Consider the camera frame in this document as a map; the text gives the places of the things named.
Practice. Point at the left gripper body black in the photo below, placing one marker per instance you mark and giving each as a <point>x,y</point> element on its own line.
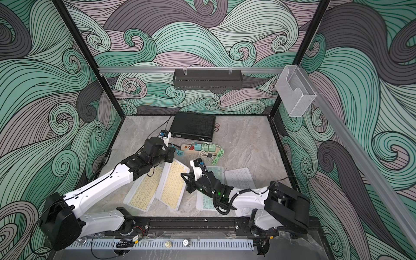
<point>163,156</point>

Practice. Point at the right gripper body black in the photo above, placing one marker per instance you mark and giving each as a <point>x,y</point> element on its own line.
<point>200,186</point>

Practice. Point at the yellow keyboard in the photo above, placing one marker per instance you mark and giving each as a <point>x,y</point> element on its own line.
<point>172,186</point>
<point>142,193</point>

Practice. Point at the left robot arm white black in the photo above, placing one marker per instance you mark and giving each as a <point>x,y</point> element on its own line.
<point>75,204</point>

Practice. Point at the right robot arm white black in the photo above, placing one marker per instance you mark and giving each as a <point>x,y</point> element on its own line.
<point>274,205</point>

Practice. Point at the white keyboard far right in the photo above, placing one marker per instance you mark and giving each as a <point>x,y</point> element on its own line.
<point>241,179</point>

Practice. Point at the wooden power strip green plugs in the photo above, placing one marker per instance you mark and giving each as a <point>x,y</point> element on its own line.
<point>200,147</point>

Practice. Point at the black flat box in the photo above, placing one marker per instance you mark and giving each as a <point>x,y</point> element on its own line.
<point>199,127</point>

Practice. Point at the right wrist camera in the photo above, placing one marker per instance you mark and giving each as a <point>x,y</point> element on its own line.
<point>198,168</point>

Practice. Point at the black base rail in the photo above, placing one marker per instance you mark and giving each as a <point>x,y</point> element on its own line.
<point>191,225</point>

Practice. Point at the black wall tray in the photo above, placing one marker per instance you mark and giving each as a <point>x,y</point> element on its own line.
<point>207,80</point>

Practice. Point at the white slotted cable duct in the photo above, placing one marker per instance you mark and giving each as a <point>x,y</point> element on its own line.
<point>169,244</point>

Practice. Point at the clear acrylic wall holder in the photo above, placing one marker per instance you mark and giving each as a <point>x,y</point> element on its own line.
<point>295,89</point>

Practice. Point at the aluminium wall rail back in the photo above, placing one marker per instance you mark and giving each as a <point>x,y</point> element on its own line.
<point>149,69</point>

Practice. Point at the aluminium wall rail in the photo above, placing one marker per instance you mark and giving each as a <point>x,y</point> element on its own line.
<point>398,210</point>
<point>149,69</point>

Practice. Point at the aluminium wall rail right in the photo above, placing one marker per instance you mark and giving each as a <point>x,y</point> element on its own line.
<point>398,210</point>

